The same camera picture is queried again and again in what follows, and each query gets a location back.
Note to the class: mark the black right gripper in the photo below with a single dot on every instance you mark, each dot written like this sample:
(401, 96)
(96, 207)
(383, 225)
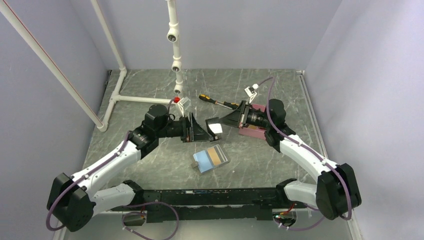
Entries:
(232, 119)

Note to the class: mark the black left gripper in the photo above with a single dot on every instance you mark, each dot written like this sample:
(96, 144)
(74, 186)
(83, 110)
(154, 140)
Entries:
(192, 131)

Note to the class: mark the orange credit card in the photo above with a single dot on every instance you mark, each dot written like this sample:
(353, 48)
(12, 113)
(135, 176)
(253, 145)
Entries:
(217, 155)

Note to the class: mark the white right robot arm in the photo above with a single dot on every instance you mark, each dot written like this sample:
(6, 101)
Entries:
(335, 192)

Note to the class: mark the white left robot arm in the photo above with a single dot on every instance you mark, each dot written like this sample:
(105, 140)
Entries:
(73, 200)

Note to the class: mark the pink plastic card box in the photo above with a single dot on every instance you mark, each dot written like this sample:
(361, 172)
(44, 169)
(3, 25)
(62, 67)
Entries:
(252, 130)

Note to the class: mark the grey leather card holder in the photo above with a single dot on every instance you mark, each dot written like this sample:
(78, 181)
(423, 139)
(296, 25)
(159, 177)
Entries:
(202, 162)

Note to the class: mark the yellow black screwdriver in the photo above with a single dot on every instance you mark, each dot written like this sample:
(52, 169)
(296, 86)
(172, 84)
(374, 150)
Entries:
(225, 104)

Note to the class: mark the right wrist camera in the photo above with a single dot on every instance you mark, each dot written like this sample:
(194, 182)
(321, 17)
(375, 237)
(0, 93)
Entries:
(251, 92)

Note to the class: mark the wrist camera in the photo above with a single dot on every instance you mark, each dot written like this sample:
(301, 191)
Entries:
(183, 104)
(251, 92)

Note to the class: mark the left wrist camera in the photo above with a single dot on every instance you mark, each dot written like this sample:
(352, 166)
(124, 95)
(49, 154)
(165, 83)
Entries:
(183, 104)

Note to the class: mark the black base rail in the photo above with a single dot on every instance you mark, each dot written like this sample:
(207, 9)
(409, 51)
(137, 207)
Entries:
(161, 205)

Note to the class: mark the aluminium extrusion frame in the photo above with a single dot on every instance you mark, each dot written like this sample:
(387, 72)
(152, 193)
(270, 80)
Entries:
(75, 199)

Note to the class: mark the white PVC pipe frame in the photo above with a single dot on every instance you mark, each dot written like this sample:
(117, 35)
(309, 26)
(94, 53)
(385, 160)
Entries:
(50, 35)

